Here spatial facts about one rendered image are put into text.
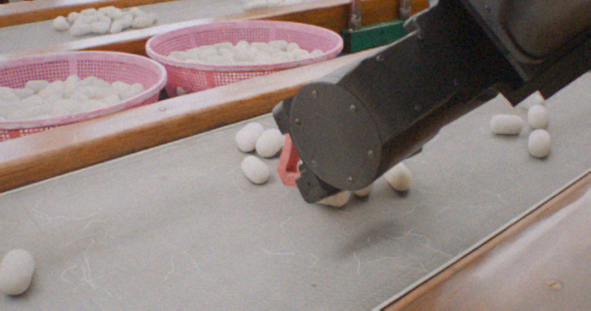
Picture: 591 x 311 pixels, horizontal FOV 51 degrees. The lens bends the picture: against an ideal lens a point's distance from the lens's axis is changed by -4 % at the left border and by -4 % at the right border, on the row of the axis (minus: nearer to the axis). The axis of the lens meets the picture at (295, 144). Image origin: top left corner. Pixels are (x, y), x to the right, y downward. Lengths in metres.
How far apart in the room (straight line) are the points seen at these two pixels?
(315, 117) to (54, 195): 0.28
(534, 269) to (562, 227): 0.06
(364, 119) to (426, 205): 0.22
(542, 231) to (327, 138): 0.18
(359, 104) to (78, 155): 0.33
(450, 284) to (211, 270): 0.15
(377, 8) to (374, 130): 1.00
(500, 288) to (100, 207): 0.30
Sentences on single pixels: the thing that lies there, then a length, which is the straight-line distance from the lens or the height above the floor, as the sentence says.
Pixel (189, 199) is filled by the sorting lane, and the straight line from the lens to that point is 0.50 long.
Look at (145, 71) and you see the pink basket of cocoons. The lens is 0.80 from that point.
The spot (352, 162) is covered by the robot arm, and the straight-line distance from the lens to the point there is 0.30.
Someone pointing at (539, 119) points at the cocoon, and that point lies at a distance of 0.67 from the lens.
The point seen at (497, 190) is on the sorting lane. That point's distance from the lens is 0.53.
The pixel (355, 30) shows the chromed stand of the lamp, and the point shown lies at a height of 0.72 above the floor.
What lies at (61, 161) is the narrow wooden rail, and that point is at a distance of 0.56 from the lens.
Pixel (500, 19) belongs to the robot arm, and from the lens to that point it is 0.25.
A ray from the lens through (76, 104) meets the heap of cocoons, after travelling 0.75.
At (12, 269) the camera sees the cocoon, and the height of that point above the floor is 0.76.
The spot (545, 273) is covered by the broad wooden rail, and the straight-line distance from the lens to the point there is 0.39.
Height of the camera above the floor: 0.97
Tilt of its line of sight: 22 degrees down
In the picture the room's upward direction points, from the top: straight up
